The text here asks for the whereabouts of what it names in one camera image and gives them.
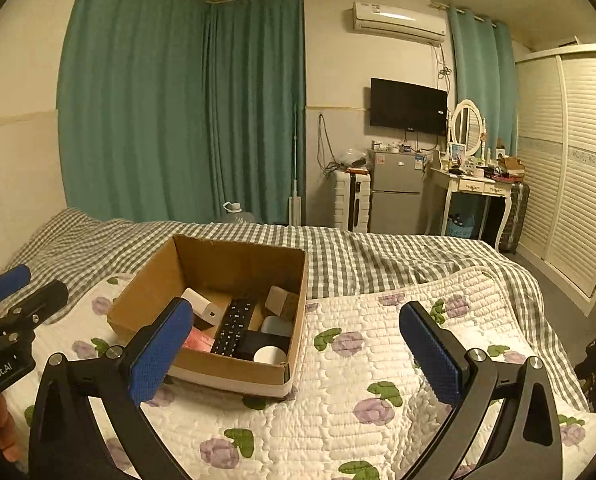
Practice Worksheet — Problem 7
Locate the red floral card box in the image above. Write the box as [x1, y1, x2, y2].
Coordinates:
[183, 327, 214, 352]

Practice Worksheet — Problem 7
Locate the white rectangular box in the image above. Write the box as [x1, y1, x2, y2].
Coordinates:
[182, 287, 225, 326]

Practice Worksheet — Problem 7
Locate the light blue earbuds case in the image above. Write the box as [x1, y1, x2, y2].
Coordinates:
[260, 315, 293, 338]

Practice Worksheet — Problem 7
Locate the grey checked bed sheet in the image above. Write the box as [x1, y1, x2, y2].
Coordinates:
[4, 208, 589, 410]

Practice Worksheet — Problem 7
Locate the black remote control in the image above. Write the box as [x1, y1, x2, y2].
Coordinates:
[211, 299, 255, 358]

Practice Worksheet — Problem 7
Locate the dark green suitcase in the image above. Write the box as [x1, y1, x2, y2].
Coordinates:
[499, 182, 530, 254]

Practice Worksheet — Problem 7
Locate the brown cardboard box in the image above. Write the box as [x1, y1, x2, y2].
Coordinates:
[107, 235, 307, 399]

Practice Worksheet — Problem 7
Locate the clear water jug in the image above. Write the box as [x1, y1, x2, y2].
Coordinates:
[220, 202, 257, 223]

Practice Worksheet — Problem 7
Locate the white cylindrical bottle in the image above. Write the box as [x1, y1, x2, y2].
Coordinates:
[253, 346, 287, 365]

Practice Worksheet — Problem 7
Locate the blue basket under table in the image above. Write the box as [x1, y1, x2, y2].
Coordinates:
[445, 214, 475, 240]

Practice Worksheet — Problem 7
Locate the small beige cardboard box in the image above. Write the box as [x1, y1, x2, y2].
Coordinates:
[264, 285, 299, 321]

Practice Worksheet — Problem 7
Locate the white dressing table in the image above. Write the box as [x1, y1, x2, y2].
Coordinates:
[424, 168, 513, 252]

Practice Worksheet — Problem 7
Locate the silver mini fridge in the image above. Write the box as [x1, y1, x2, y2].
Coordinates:
[369, 151, 424, 234]

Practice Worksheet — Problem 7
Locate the white mop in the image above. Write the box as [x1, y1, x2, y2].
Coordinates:
[288, 104, 302, 226]

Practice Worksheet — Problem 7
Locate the white suitcase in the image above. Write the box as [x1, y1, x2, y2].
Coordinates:
[333, 169, 371, 233]

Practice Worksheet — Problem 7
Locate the white oval vanity mirror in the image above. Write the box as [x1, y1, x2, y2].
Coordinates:
[449, 99, 487, 156]

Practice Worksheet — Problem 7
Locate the white louvered wardrobe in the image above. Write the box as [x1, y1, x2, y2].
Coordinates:
[516, 44, 596, 315]

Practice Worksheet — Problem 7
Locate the right green curtain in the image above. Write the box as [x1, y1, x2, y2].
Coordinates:
[448, 6, 518, 155]

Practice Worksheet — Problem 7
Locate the white air conditioner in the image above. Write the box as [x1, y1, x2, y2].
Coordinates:
[352, 1, 447, 46]

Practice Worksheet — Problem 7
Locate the black wall television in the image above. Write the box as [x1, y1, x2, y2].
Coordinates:
[369, 78, 448, 136]

